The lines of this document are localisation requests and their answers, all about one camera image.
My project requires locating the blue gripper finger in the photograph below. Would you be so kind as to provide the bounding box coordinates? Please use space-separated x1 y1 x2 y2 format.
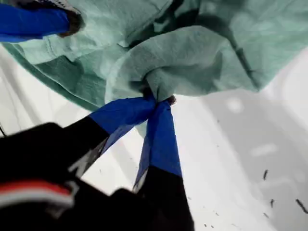
60 97 158 179
0 3 85 44
132 95 195 231

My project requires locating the pale green T-shirt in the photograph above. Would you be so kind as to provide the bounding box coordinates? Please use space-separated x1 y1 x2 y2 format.
0 0 308 114

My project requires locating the red white servo wire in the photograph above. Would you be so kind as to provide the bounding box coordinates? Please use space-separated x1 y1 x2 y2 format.
0 180 76 218

